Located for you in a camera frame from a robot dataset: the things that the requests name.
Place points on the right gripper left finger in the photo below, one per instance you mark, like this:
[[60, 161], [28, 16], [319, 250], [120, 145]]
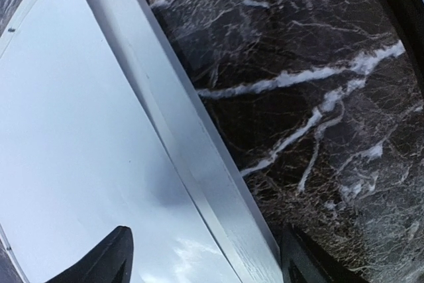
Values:
[[111, 260]]

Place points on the dark landscape photo print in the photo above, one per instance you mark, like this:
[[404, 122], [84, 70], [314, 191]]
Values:
[[79, 157]]

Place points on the white picture frame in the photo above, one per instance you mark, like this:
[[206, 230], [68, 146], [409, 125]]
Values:
[[185, 130]]

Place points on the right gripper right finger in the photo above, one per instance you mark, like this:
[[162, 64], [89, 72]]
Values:
[[303, 260]]

